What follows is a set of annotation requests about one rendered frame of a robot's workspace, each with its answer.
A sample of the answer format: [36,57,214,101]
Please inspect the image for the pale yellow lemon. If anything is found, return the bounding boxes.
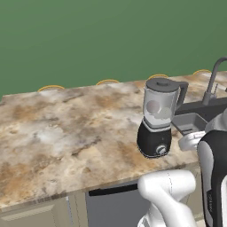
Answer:
[159,106,173,120]

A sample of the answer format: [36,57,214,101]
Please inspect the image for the grey blender lid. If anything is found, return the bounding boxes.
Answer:
[145,77,181,93]

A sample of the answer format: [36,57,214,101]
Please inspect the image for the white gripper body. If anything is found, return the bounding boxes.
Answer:
[177,130,207,152]

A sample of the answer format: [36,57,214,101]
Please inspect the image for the grey tap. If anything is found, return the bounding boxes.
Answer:
[202,57,227,106]

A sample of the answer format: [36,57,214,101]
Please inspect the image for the black blender with clear jug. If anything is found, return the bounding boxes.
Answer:
[136,79,190,160]

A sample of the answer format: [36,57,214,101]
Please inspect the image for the beige cupboard door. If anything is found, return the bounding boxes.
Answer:
[0,196,73,227]

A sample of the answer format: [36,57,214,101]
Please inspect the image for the dark grey sink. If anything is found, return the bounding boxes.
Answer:
[174,96,227,122]

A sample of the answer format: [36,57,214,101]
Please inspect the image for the grey sink tray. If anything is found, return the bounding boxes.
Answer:
[171,112,209,137]

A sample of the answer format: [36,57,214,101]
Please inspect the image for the black dishwasher handle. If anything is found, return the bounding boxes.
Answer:
[88,183,139,198]

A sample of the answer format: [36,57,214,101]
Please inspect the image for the pale purple onion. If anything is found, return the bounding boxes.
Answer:
[146,99,160,114]

